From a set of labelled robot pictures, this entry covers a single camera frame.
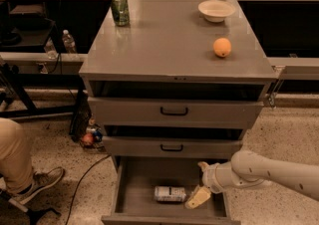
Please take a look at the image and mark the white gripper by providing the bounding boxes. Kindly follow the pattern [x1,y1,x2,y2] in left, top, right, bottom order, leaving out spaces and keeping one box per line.
[185,161,245,209]

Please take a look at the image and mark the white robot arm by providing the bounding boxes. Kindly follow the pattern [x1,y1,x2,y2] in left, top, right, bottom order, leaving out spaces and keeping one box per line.
[185,150,319,209]

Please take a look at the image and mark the grey bottom drawer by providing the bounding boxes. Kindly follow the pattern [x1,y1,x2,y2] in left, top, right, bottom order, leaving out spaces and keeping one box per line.
[102,156,241,225]

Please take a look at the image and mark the grey drawer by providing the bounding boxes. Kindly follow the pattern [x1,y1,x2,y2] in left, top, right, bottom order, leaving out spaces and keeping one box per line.
[103,136,242,159]
[88,98,263,129]
[102,156,241,225]

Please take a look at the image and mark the grey middle drawer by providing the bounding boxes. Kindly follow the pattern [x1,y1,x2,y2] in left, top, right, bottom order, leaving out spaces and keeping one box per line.
[103,136,242,159]

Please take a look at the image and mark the grey drawer cabinet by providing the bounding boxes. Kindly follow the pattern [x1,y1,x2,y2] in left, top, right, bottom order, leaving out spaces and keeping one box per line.
[79,0,278,225]

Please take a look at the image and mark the grey top drawer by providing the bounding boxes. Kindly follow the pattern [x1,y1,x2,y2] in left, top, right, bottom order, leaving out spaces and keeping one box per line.
[88,98,263,129]

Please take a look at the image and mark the clear water bottle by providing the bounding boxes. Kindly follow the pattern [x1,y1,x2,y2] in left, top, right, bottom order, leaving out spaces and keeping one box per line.
[62,30,77,54]
[44,38,58,60]

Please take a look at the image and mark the red apple on floor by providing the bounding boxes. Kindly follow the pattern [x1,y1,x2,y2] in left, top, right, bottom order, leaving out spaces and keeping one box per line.
[82,133,95,146]

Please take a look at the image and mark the orange fruit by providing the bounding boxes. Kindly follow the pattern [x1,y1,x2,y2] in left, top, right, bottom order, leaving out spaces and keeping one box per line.
[213,38,231,58]

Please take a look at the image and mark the grey sneaker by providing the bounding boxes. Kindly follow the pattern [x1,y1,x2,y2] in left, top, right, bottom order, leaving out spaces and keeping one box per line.
[12,167,65,204]

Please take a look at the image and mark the white bowl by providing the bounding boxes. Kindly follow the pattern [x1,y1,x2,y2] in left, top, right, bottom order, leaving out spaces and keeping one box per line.
[198,0,235,23]

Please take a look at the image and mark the person leg khaki trousers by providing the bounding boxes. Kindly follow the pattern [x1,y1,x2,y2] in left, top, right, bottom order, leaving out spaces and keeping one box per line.
[0,118,33,194]

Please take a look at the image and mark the black chair base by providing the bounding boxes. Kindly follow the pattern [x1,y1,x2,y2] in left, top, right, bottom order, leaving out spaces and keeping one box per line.
[0,188,61,225]

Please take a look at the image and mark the green soda can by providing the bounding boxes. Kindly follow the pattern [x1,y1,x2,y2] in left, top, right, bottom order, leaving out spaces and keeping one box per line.
[111,0,130,26]

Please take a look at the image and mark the black floor cable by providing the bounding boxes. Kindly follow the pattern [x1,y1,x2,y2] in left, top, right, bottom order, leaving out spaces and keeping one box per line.
[64,154,112,225]

